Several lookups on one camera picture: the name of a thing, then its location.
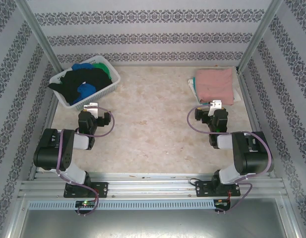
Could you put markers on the aluminium corner post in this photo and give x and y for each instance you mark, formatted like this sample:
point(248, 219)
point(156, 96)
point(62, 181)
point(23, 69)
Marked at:
point(260, 32)
point(38, 32)

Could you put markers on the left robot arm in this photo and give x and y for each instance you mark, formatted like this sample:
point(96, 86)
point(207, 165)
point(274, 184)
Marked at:
point(51, 148)

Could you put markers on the pink folded t-shirt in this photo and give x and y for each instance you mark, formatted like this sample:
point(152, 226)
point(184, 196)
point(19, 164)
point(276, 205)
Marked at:
point(214, 84)

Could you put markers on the black t-shirt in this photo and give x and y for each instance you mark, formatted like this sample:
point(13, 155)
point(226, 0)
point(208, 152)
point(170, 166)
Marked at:
point(76, 78)

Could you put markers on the green t-shirt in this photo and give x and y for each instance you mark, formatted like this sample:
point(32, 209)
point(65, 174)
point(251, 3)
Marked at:
point(103, 67)

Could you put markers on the aluminium rail frame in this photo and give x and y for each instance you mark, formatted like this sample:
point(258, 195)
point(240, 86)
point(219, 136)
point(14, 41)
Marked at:
point(152, 184)

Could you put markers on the metal bottom panel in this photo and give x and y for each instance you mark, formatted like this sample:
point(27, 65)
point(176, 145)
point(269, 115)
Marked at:
point(152, 224)

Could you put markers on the blue printed t-shirt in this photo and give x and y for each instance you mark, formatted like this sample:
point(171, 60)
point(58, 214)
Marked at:
point(85, 90)

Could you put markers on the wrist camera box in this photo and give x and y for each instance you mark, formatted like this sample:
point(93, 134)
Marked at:
point(92, 107)
point(215, 104)

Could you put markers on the circuit board with green light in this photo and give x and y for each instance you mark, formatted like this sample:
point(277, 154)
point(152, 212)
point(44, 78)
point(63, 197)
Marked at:
point(85, 203)

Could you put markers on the left aluminium corner post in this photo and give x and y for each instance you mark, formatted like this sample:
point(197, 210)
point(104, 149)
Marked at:
point(38, 32)

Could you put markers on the white plastic laundry basket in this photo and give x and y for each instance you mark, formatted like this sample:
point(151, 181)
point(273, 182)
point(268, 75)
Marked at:
point(106, 88)

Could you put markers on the right aluminium corner post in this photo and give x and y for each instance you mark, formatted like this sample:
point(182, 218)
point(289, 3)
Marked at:
point(260, 32)

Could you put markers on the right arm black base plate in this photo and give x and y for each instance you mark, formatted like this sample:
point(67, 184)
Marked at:
point(201, 189)

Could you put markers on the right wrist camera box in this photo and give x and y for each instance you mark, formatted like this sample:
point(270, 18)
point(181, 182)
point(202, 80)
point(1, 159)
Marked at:
point(215, 104)

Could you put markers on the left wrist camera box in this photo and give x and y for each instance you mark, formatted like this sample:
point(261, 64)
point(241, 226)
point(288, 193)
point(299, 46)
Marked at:
point(92, 107)

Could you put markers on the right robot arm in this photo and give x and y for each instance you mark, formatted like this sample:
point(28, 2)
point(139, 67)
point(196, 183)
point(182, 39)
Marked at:
point(252, 156)

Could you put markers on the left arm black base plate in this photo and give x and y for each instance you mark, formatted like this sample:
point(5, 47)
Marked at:
point(102, 189)

